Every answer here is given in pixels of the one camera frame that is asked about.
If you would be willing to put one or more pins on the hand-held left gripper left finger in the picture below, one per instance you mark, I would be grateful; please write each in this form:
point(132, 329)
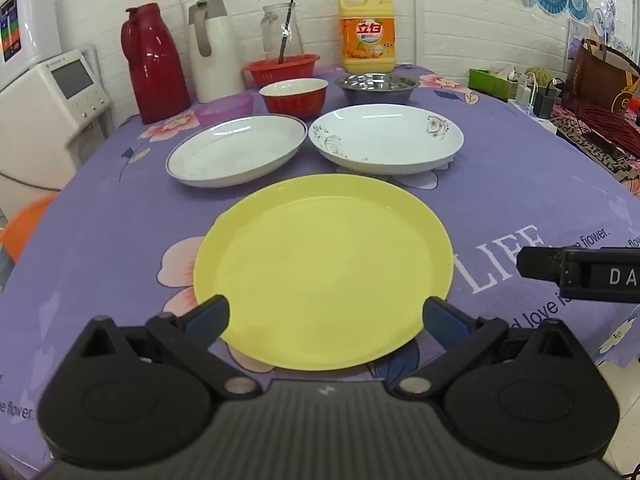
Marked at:
point(211, 317)

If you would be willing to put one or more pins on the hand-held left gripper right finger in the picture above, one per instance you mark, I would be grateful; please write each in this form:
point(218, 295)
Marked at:
point(441, 319)

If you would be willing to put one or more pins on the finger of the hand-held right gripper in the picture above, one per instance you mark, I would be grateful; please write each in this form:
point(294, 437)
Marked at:
point(540, 262)

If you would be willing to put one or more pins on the yellow plastic plate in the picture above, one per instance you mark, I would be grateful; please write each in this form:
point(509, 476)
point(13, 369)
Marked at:
point(325, 260)

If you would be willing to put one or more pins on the white plate with blue rim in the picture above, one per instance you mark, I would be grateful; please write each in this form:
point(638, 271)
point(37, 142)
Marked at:
point(235, 150)

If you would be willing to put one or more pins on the white plate with floral print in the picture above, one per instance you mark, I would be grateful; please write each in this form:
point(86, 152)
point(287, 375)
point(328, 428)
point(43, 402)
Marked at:
point(385, 135)

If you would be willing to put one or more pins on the red bowl with white inside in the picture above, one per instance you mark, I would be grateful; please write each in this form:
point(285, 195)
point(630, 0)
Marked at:
point(295, 102)

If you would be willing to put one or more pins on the stainless steel bowl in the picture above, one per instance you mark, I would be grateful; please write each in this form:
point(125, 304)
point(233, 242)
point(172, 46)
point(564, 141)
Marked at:
point(375, 95)

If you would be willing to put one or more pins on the leopard print cloth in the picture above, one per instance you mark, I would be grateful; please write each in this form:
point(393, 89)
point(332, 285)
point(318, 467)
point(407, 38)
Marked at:
point(575, 137)

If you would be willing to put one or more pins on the purple floral tablecloth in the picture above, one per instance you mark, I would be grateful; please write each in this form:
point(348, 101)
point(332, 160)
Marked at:
point(125, 220)

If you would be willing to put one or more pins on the white power strip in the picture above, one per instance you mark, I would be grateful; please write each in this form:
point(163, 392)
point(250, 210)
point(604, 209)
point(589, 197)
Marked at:
point(545, 124)

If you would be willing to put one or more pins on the black charger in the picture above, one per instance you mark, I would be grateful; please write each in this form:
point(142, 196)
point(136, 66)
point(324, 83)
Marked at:
point(546, 102)

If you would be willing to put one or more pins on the white charger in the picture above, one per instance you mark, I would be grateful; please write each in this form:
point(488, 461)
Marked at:
point(523, 92)

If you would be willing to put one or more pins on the green box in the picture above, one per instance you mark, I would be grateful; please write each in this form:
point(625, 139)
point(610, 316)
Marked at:
point(487, 84)

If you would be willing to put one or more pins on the brown paper bag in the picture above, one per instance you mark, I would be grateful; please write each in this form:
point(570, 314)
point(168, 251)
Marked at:
point(595, 80)

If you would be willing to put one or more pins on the orange plastic stool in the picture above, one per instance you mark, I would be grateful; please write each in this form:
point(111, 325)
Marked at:
point(25, 225)

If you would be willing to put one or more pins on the purple plastic bowl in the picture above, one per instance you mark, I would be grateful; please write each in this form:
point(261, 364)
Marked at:
point(225, 107)

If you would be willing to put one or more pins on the white thermos jug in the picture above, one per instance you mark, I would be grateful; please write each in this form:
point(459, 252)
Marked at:
point(220, 70)

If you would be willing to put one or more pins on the red thermos jug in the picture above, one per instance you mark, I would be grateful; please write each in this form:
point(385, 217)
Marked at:
point(155, 75)

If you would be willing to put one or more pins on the red plastic basket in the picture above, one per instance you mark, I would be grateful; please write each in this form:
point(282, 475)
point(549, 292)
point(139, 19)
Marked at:
point(265, 72)

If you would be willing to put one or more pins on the white appliance with screen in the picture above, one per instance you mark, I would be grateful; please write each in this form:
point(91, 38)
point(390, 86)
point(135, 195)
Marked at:
point(40, 120)

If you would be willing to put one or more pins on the small blue decorative plate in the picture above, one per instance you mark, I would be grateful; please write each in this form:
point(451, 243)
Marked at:
point(579, 0)

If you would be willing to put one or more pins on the yellow detergent bottle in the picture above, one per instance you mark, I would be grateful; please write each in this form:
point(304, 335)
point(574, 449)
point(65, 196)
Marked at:
point(367, 35)

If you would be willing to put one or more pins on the clear glass pitcher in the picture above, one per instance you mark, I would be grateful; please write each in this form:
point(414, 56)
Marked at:
point(272, 35)

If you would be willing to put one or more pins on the black straw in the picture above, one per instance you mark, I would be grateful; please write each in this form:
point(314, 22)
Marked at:
point(286, 27)

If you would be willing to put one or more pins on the white water purifier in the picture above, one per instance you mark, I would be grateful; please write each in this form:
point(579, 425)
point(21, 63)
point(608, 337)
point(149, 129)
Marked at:
point(30, 20)

